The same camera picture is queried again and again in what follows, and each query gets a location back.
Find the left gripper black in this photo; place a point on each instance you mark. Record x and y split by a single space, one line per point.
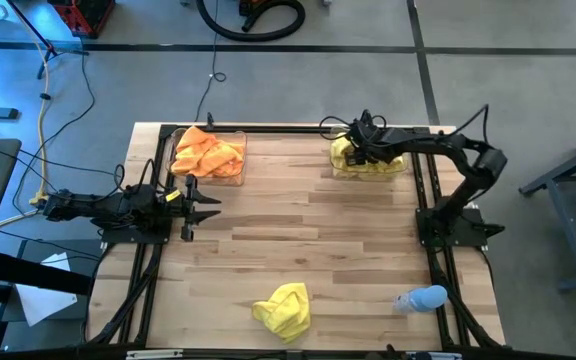
173 207

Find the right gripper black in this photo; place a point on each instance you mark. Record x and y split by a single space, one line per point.
370 142

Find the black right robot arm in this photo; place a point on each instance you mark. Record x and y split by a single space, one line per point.
443 145

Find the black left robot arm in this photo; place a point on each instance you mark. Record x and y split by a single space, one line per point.
93 207

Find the clear plastic bin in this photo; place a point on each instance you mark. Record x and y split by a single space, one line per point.
403 172
218 181

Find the black vacuum nozzle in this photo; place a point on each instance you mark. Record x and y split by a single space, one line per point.
255 20

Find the clear water bottle blue label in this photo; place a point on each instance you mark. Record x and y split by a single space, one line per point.
425 298

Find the black desk beam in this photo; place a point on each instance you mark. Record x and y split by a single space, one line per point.
33 272

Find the white paper sheet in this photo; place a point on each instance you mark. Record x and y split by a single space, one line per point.
43 305

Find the black tripod stand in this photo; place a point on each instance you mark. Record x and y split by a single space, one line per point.
54 50

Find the red tool box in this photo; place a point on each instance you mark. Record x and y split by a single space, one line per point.
85 15

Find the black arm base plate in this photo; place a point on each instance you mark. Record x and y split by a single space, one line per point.
468 235
133 236

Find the black aluminium table frame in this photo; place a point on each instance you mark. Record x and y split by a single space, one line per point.
420 134

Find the silver table bracket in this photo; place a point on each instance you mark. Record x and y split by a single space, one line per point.
153 355
433 356

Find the blue-grey metal table frame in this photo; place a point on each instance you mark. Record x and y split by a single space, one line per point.
568 225

